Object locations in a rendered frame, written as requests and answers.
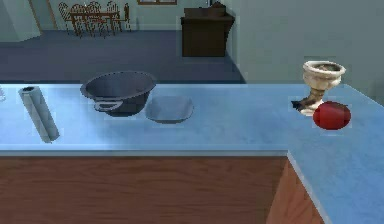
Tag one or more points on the pale grey square bowl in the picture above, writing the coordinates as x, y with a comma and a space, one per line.
169, 109

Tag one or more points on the blue-topped wooden kitchen counter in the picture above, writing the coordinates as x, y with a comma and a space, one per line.
186, 156

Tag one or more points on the dark brown wooden cabinet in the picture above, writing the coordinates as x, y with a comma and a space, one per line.
205, 36

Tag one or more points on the brown framed window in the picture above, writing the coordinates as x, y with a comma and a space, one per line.
157, 2

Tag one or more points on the brown wooden dining chair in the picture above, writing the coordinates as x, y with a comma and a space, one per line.
64, 11
112, 8
80, 20
127, 16
95, 8

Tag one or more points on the white stone goblet vase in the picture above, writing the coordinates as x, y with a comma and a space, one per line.
322, 80

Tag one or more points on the brown wooden dining table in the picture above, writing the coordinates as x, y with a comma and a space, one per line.
95, 16

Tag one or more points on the red apple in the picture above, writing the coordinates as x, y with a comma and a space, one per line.
331, 116

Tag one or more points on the grey paper towel roll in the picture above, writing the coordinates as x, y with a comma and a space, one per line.
37, 111

